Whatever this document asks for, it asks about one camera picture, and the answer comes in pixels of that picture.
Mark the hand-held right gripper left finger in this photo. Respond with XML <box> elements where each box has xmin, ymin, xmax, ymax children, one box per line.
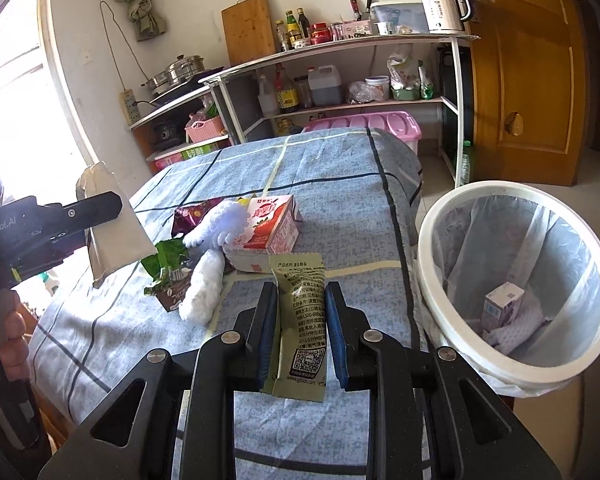
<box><xmin>37</xmin><ymin>281</ymin><xmax>281</xmax><ymax>480</ymax></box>

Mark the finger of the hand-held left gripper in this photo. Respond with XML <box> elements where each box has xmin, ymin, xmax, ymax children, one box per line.
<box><xmin>9</xmin><ymin>245</ymin><xmax>89</xmax><ymax>282</ymax></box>
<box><xmin>42</xmin><ymin>191</ymin><xmax>124</xmax><ymax>232</ymax></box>

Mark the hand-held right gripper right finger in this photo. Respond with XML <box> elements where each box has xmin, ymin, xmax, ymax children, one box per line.
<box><xmin>325</xmin><ymin>281</ymin><xmax>563</xmax><ymax>480</ymax></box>

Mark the beige paper bag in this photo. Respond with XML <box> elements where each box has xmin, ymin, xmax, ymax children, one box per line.
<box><xmin>76</xmin><ymin>161</ymin><xmax>153</xmax><ymax>289</ymax></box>

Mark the olive green food packet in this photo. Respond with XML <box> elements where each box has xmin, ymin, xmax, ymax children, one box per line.
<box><xmin>260</xmin><ymin>252</ymin><xmax>328</xmax><ymax>404</ymax></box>

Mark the white cardboard box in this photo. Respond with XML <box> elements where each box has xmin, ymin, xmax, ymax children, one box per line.
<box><xmin>224</xmin><ymin>245</ymin><xmax>277</xmax><ymax>274</ymax></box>

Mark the green wrapper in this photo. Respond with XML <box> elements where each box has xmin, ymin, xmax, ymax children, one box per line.
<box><xmin>140</xmin><ymin>238</ymin><xmax>191</xmax><ymax>286</ymax></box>

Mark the magenta snack bag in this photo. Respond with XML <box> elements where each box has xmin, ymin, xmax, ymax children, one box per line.
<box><xmin>171</xmin><ymin>199</ymin><xmax>226</xmax><ymax>239</ymax></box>

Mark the brown coffee sachet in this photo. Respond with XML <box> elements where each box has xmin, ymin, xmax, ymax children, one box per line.
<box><xmin>145</xmin><ymin>272</ymin><xmax>194</xmax><ymax>314</ymax></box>

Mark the red milk carton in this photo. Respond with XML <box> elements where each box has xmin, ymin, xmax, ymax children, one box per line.
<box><xmin>232</xmin><ymin>194</ymin><xmax>301</xmax><ymax>256</ymax></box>

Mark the white round trash bin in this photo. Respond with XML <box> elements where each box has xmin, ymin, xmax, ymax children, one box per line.
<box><xmin>416</xmin><ymin>180</ymin><xmax>600</xmax><ymax>400</ymax></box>

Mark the person's left hand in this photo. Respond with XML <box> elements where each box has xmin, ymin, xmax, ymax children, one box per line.
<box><xmin>0</xmin><ymin>290</ymin><xmax>32</xmax><ymax>386</ymax></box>

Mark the red cardboard box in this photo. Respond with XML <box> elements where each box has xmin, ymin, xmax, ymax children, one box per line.
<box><xmin>152</xmin><ymin>154</ymin><xmax>184</xmax><ymax>172</ymax></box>

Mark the small black appliance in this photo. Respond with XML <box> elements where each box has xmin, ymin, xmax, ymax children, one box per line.
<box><xmin>152</xmin><ymin>120</ymin><xmax>186</xmax><ymax>151</ymax></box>

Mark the white power strip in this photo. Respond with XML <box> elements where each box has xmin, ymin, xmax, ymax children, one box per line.
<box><xmin>120</xmin><ymin>89</ymin><xmax>140</xmax><ymax>126</ymax></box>

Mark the green cardboard box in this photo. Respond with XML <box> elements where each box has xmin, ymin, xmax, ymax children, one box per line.
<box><xmin>180</xmin><ymin>141</ymin><xmax>221</xmax><ymax>161</ymax></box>

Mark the small white shelf unit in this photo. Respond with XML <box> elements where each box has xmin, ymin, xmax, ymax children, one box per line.
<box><xmin>130</xmin><ymin>85</ymin><xmax>231</xmax><ymax>176</ymax></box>

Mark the pink woven basket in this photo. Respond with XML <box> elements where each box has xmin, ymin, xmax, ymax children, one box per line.
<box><xmin>185</xmin><ymin>115</ymin><xmax>226</xmax><ymax>144</ymax></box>

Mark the steel pan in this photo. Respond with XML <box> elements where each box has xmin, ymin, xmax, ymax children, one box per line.
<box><xmin>141</xmin><ymin>72</ymin><xmax>171</xmax><ymax>95</ymax></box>

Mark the window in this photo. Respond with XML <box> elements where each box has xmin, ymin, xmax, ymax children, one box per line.
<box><xmin>0</xmin><ymin>0</ymin><xmax>97</xmax><ymax>196</ymax></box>

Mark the black induction cooker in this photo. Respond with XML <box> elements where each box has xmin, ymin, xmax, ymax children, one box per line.
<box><xmin>150</xmin><ymin>80</ymin><xmax>217</xmax><ymax>104</ymax></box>

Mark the purple and white carton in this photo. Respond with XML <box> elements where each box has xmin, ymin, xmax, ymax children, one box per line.
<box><xmin>482</xmin><ymin>282</ymin><xmax>526</xmax><ymax>335</ymax></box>

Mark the steel steamer pot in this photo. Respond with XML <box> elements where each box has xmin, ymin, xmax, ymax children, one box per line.
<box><xmin>166</xmin><ymin>55</ymin><xmax>207</xmax><ymax>86</ymax></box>

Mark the white crumpled wrapper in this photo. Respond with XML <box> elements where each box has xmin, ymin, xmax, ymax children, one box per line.
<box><xmin>487</xmin><ymin>292</ymin><xmax>551</xmax><ymax>358</ymax></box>

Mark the yellow cooking oil bottle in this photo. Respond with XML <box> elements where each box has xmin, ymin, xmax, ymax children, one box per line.
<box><xmin>275</xmin><ymin>117</ymin><xmax>304</xmax><ymax>137</ymax></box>

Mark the clear vinegar bottle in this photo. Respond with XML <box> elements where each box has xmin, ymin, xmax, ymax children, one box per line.
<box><xmin>257</xmin><ymin>74</ymin><xmax>280</xmax><ymax>117</ymax></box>

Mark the hanging grey cloth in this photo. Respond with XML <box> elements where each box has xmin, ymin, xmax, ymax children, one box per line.
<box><xmin>106</xmin><ymin>0</ymin><xmax>167</xmax><ymax>42</ymax></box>

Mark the pink plastic storage box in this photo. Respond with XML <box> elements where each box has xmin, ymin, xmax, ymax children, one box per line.
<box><xmin>302</xmin><ymin>111</ymin><xmax>424</xmax><ymax>157</ymax></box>

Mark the green bottle pack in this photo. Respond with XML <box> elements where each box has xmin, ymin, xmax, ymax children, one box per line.
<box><xmin>455</xmin><ymin>142</ymin><xmax>474</xmax><ymax>188</ymax></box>

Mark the large soy sauce bottle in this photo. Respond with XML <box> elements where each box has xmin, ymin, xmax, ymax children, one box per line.
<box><xmin>274</xmin><ymin>63</ymin><xmax>301</xmax><ymax>114</ymax></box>

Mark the clear plastic bin liner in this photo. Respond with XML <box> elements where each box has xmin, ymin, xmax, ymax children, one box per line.
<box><xmin>420</xmin><ymin>187</ymin><xmax>600</xmax><ymax>397</ymax></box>

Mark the wooden cutting board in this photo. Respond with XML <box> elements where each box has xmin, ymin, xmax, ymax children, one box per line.
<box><xmin>221</xmin><ymin>0</ymin><xmax>277</xmax><ymax>67</ymax></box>

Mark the crumpled clear plastic bag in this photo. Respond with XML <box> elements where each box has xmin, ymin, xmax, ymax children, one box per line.
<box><xmin>346</xmin><ymin>81</ymin><xmax>381</xmax><ymax>105</ymax></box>

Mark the dark glass jar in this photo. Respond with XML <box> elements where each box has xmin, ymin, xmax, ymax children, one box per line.
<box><xmin>294</xmin><ymin>76</ymin><xmax>314</xmax><ymax>110</ymax></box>

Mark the plastic jerrycan with dark liquid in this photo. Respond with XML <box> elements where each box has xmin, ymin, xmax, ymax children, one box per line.
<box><xmin>307</xmin><ymin>65</ymin><xmax>344</xmax><ymax>107</ymax></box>

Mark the white tub with blue lid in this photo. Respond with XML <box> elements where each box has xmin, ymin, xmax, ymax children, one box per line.
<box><xmin>365</xmin><ymin>76</ymin><xmax>391</xmax><ymax>101</ymax></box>

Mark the yellow label oil bottle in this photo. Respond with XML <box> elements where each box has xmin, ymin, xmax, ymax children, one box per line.
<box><xmin>286</xmin><ymin>10</ymin><xmax>301</xmax><ymax>50</ymax></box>

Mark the white plastic bag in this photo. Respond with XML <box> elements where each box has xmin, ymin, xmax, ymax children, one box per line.
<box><xmin>386</xmin><ymin>55</ymin><xmax>421</xmax><ymax>92</ymax></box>

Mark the tall black appliance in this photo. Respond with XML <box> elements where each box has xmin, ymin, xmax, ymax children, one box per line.
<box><xmin>440</xmin><ymin>45</ymin><xmax>459</xmax><ymax>112</ymax></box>

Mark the large white shelf unit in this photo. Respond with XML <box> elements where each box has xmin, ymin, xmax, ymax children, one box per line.
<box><xmin>200</xmin><ymin>34</ymin><xmax>481</xmax><ymax>188</ymax></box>

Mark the pink knife holder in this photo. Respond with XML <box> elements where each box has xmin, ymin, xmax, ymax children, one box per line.
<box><xmin>340</xmin><ymin>19</ymin><xmax>377</xmax><ymax>40</ymax></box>

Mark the wooden door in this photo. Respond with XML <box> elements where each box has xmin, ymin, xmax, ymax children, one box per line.
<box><xmin>450</xmin><ymin>0</ymin><xmax>595</xmax><ymax>188</ymax></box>

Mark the clear plastic storage box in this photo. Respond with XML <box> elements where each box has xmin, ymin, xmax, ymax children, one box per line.
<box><xmin>370</xmin><ymin>0</ymin><xmax>428</xmax><ymax>36</ymax></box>

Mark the white electric kettle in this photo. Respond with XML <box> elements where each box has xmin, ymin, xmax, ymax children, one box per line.
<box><xmin>419</xmin><ymin>0</ymin><xmax>473</xmax><ymax>35</ymax></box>

